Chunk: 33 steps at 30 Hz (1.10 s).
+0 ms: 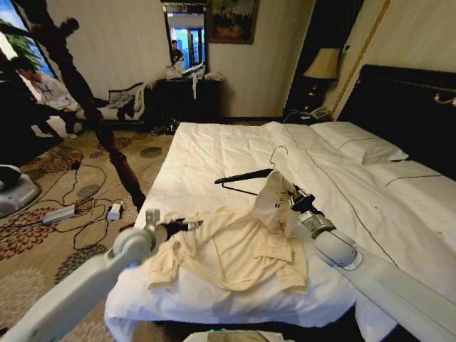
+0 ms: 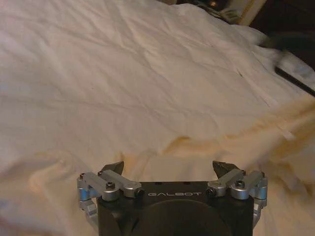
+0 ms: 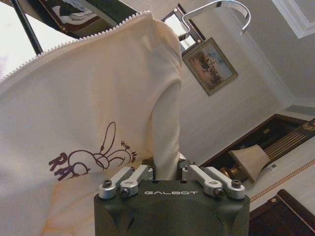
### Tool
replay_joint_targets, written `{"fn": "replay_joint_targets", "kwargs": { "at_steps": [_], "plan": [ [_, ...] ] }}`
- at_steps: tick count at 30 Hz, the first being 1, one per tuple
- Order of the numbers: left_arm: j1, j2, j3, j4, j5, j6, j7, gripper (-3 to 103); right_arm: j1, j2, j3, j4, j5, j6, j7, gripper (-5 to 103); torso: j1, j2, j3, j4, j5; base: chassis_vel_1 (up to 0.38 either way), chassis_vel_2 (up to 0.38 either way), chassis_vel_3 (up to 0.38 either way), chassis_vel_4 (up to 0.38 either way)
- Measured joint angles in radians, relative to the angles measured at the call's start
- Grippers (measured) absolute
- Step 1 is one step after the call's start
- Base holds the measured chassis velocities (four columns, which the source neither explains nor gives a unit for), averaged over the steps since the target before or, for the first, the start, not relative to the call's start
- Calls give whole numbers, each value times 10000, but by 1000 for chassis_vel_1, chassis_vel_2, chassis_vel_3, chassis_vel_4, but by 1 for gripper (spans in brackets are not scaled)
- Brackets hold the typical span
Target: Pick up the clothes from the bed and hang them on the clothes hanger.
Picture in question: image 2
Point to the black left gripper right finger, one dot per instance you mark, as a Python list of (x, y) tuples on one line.
[(227, 183)]

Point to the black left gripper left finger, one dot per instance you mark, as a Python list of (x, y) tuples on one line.
[(113, 180)]

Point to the white wrinkled bed sheet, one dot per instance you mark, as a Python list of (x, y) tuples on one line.
[(110, 73)]

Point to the cream yellow garment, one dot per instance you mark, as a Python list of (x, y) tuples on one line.
[(177, 152)]

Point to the black bar with pale panel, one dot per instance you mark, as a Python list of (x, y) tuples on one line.
[(292, 73)]

